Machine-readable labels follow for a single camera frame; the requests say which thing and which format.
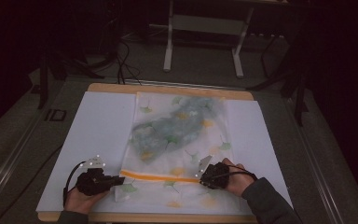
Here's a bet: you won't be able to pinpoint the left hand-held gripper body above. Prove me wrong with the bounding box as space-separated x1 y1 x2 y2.
75 155 108 197

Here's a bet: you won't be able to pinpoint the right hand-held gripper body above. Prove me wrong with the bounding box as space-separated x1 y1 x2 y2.
197 154 231 190

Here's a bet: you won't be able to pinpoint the leaf print zipper bag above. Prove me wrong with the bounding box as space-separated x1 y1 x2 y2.
114 91 245 211

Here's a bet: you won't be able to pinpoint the person's left hand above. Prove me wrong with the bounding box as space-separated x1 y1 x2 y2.
63 186 110 216

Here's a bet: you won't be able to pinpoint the person's right hand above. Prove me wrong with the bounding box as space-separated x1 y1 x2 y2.
221 157 257 198

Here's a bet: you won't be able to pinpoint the white table mat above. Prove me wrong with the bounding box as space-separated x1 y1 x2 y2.
35 91 294 217

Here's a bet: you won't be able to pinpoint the blue-green cloth inside bag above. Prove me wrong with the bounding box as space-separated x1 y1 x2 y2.
130 95 219 161

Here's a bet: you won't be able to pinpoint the metal strip behind table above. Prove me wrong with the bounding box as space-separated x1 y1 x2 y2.
124 78 231 91

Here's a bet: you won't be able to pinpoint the black tripod stand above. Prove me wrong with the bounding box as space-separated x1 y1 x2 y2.
247 29 310 128

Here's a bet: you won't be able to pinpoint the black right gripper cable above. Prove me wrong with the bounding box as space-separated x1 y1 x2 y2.
212 164 258 182

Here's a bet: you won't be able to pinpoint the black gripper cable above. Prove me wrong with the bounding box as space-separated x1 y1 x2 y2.
212 164 258 182
62 161 87 208

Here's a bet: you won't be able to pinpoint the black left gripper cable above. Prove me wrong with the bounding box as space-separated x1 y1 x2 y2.
62 161 87 208

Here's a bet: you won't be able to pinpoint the black floor cable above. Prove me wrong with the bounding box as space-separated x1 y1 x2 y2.
0 144 63 224

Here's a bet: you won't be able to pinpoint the metal floor rail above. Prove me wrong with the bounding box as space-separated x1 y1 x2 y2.
0 117 42 214
286 102 345 224

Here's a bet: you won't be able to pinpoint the black stand post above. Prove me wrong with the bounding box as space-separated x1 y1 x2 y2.
36 50 49 110

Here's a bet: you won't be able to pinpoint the black floor cables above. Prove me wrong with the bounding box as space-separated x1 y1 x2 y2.
116 39 143 86

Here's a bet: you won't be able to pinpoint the white metal stand frame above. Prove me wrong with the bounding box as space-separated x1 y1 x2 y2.
162 0 256 79

